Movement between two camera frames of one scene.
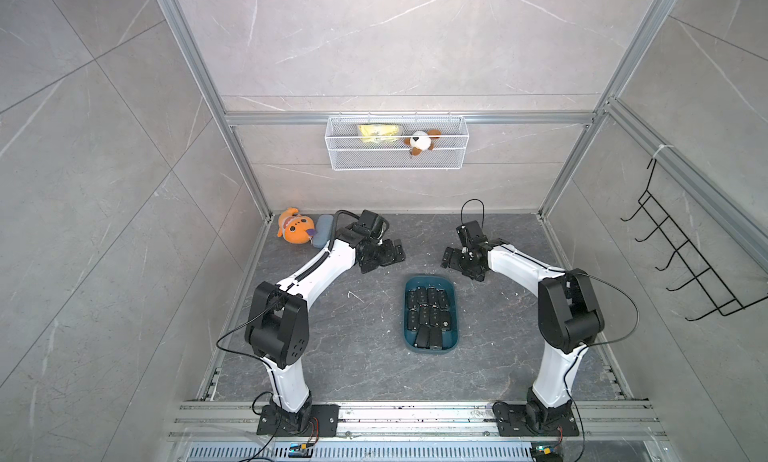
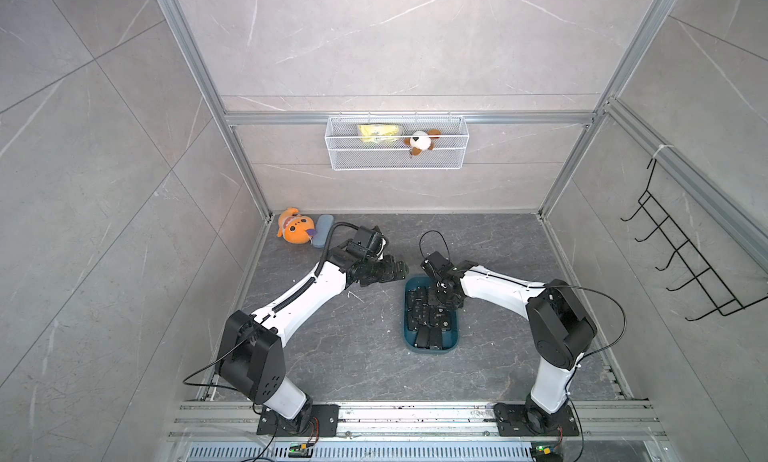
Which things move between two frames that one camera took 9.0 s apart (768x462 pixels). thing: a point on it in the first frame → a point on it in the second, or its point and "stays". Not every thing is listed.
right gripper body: (461, 263) → (441, 300)
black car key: (412, 299) stays
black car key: (436, 337) stays
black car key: (423, 336) stays
